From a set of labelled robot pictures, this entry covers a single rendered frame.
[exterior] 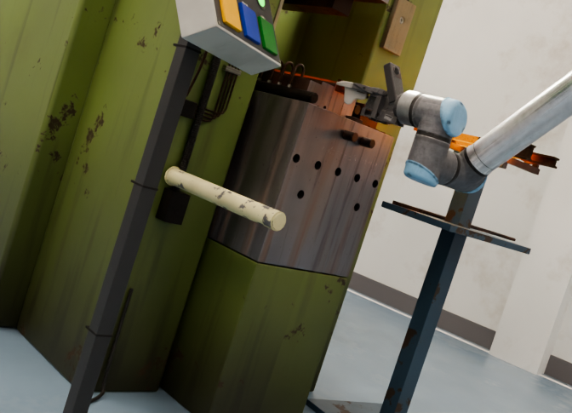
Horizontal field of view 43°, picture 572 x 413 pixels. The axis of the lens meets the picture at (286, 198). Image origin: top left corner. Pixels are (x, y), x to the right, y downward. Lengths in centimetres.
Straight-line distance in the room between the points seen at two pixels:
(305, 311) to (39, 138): 93
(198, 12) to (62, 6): 95
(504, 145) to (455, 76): 333
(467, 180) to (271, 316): 65
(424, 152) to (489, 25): 342
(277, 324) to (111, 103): 79
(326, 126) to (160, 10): 55
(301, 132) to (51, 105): 76
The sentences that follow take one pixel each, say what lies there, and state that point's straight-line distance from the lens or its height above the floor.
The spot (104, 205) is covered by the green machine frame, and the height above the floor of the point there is 48.
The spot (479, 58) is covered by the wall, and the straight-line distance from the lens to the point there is 513.
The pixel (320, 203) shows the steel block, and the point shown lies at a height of 67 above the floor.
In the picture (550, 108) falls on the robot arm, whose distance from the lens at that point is 181.
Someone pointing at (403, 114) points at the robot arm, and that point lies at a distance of 189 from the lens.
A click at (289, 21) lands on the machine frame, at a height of 120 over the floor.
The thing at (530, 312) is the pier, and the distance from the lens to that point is 457.
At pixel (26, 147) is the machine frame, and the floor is 55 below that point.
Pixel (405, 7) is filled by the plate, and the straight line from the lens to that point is 245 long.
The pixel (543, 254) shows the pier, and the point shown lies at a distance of 456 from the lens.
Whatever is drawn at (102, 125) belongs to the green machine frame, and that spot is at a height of 68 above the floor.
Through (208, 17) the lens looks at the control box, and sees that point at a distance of 145.
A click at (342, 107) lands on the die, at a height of 94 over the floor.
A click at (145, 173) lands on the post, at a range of 164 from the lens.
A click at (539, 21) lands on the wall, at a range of 508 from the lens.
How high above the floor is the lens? 77
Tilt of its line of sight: 3 degrees down
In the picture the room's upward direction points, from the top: 18 degrees clockwise
